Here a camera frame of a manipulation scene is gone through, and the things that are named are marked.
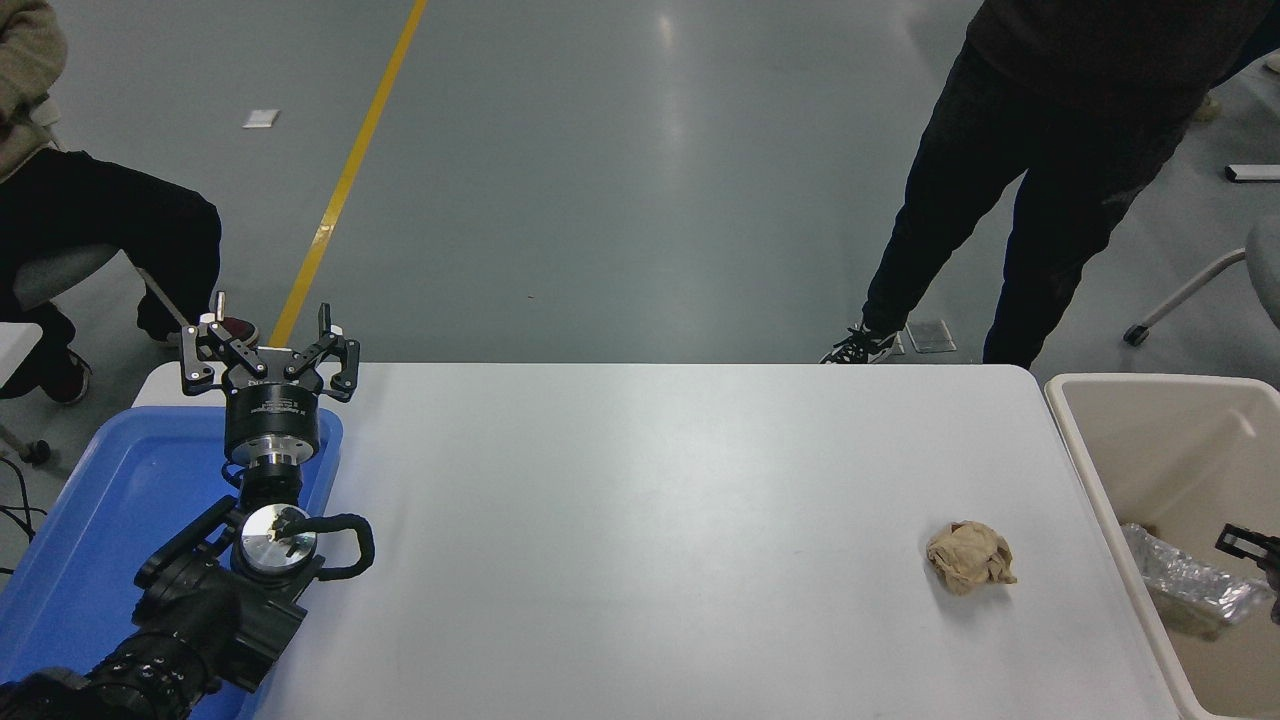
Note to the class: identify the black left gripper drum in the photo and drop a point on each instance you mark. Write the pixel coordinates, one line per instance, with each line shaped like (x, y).
(272, 412)

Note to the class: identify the silver foil tray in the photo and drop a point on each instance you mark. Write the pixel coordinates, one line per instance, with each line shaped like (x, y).
(1190, 580)

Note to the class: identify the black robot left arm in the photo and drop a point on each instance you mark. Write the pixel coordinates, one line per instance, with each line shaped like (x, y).
(195, 610)

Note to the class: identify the metal floor plate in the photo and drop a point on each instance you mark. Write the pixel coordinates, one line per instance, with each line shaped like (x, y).
(896, 345)
(930, 336)

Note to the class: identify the large pale bin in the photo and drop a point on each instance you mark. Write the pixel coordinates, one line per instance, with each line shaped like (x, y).
(1160, 440)

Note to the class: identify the seated person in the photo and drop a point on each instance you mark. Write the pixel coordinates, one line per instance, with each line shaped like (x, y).
(100, 220)

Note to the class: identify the grey seat metal chair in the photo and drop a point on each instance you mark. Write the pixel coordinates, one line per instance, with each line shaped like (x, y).
(60, 272)

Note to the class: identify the blue plastic tray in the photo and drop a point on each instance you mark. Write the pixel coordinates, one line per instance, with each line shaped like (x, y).
(100, 520)

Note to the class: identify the white side table corner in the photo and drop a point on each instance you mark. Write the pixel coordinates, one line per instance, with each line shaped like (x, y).
(15, 350)

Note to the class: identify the white paper scrap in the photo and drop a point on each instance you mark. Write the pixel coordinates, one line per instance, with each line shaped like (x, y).
(261, 118)

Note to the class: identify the grey chair with white leg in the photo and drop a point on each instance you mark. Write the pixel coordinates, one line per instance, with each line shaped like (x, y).
(1265, 260)

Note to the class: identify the crumpled tan paper ball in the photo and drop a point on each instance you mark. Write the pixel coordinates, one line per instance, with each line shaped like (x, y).
(970, 558)

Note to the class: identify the white flat bar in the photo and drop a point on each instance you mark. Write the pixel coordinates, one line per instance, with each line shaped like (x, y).
(1252, 173)

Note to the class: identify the standing person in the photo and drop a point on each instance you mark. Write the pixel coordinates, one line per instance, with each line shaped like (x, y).
(1000, 150)

